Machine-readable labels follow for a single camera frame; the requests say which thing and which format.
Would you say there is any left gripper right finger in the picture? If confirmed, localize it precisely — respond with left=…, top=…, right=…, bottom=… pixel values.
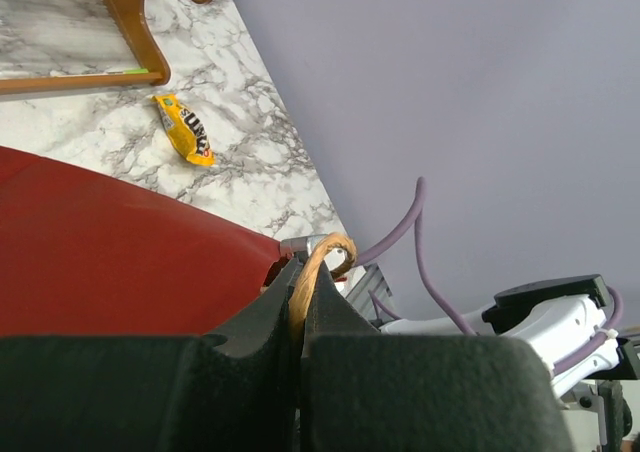
left=301, top=271, right=573, bottom=451

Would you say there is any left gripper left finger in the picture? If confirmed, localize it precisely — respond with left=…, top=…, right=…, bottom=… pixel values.
left=1, top=256, right=302, bottom=451

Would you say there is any red brown paper bag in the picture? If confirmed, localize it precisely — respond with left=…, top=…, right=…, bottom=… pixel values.
left=1, top=147, right=288, bottom=342

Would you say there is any yellow M&M's candy bag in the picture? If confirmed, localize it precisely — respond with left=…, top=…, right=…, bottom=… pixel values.
left=152, top=94, right=215, bottom=167

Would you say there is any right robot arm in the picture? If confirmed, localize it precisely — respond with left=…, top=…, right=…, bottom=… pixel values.
left=379, top=274, right=639, bottom=408

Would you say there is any wooden two-tier rack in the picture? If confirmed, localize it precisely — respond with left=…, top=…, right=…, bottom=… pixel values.
left=1, top=0, right=212, bottom=95

